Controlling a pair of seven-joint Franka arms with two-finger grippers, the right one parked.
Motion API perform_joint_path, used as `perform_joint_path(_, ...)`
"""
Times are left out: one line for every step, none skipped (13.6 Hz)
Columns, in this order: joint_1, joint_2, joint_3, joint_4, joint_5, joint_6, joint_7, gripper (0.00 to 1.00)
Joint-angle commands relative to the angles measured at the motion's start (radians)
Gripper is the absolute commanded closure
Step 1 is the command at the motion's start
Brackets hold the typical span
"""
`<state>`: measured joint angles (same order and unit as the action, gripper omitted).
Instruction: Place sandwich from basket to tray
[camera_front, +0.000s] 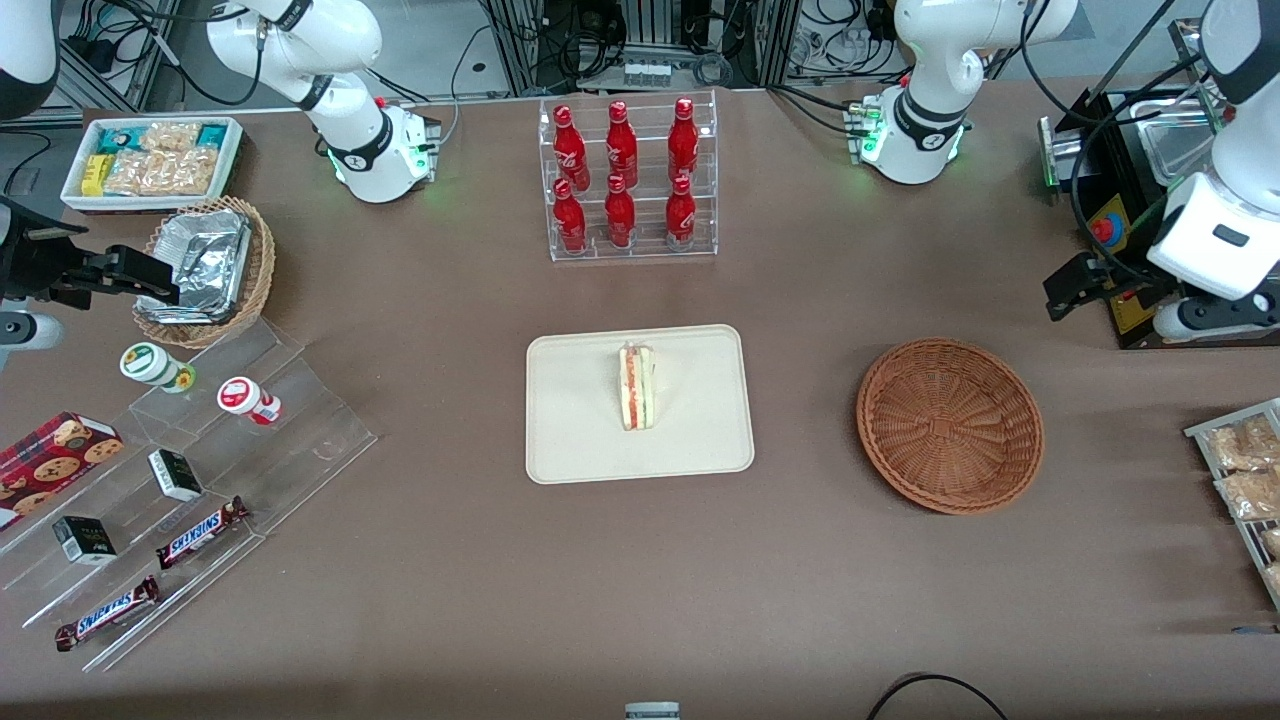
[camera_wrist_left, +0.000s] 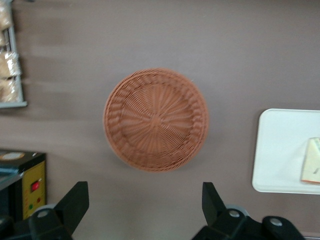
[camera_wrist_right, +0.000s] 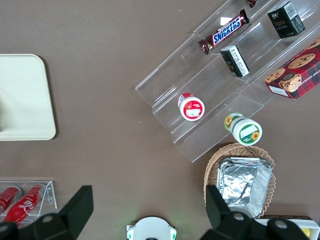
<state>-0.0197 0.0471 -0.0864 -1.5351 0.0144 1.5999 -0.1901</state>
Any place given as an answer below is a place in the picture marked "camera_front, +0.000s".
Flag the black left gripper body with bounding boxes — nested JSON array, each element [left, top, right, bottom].
[[1095, 250, 1187, 308]]

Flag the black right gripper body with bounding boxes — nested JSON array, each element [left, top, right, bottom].
[[0, 196, 103, 311]]

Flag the triangle sandwich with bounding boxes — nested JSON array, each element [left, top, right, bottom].
[[617, 341, 659, 433]]

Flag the oval wicker basket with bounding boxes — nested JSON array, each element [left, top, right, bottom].
[[133, 196, 277, 350]]

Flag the tray of packaged snacks right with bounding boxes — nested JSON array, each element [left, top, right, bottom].
[[1184, 398, 1280, 613]]

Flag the round brown wicker basket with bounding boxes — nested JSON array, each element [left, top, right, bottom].
[[856, 338, 1046, 517]]

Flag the beige plastic tray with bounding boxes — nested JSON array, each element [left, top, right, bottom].
[[525, 324, 756, 486]]

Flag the stacked aluminium foil trays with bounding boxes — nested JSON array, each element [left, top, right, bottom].
[[138, 208, 252, 324]]

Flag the green lid yogurt cup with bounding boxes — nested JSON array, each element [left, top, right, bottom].
[[120, 342, 197, 394]]

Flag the white rectangular snack bin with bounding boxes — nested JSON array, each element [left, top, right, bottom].
[[60, 116, 244, 214]]

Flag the large clear cracker bag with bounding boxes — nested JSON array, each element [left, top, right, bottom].
[[104, 146, 219, 197]]

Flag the red lid yogurt cup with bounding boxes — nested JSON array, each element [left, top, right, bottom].
[[217, 376, 284, 427]]

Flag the small clear cracker bag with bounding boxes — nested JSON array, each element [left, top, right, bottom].
[[140, 121, 202, 152]]

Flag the black machine with yellow label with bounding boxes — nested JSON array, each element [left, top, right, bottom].
[[1040, 85, 1280, 351]]

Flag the small black box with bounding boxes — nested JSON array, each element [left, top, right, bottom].
[[52, 516, 118, 567], [148, 449, 204, 503]]

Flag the red cookie box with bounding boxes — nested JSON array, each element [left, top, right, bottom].
[[0, 411, 126, 532]]

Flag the clear acrylic stepped shelf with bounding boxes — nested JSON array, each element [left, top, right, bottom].
[[0, 318, 379, 674]]

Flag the snickers chocolate bar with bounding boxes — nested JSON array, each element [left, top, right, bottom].
[[156, 497, 250, 571], [55, 576, 162, 653]]

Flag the red cola bottle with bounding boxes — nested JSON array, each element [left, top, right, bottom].
[[605, 100, 640, 190], [551, 178, 589, 254], [603, 174, 638, 250], [664, 174, 698, 248], [552, 105, 592, 192], [667, 97, 701, 187]]

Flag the clear acrylic bottle rack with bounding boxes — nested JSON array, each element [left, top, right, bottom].
[[538, 89, 719, 264]]

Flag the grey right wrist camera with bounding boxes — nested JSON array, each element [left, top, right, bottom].
[[0, 312, 64, 373]]

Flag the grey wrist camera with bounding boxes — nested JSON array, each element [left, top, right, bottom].
[[1152, 292, 1280, 344], [0, 312, 64, 373]]

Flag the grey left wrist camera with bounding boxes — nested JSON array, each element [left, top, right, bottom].
[[1152, 292, 1280, 344]]

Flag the black cable loop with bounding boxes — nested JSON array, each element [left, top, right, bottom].
[[865, 672, 1012, 720]]

